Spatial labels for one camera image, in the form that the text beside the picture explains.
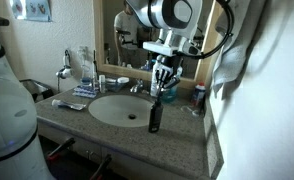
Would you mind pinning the black red clamp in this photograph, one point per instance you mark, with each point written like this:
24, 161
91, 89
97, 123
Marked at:
102, 166
60, 148

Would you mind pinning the wood framed mirror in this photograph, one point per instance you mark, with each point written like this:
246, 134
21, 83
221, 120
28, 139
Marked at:
110, 40

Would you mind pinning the chrome faucet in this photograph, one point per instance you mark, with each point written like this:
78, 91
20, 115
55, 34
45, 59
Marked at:
137, 86

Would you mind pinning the white round sink basin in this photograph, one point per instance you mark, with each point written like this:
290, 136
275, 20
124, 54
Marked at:
120, 110

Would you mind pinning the wall poster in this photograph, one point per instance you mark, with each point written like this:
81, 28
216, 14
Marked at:
32, 10

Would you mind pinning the black spray bottle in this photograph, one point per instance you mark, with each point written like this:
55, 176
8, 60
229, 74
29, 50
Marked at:
156, 115

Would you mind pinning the blue patterned packet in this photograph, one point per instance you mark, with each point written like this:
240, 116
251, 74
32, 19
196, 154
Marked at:
85, 92

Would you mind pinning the dark waste bin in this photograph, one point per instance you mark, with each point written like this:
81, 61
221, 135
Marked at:
37, 88

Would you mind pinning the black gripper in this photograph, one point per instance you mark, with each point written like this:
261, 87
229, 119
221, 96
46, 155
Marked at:
167, 65

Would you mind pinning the blue mouthwash bottle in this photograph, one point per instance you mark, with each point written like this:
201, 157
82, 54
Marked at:
170, 95

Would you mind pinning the red capped shaving can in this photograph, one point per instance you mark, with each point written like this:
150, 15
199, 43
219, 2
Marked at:
198, 95

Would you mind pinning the white toothpaste tube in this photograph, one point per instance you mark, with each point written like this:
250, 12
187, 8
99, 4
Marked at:
68, 105

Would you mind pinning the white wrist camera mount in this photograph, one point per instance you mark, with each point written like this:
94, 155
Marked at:
168, 48

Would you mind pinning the wall mounted hair dryer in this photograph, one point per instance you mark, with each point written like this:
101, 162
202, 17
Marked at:
65, 68

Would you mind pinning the white hanging towel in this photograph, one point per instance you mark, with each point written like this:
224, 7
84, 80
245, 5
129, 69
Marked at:
233, 50

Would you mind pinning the small clear bottle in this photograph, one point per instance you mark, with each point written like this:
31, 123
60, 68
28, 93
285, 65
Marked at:
86, 75

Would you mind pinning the small white capped bottle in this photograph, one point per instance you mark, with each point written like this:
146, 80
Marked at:
102, 84

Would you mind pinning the electric toothbrush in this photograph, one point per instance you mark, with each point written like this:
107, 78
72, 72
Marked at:
95, 70

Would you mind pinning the white round jar lid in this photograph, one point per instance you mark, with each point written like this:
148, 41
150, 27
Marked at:
123, 80

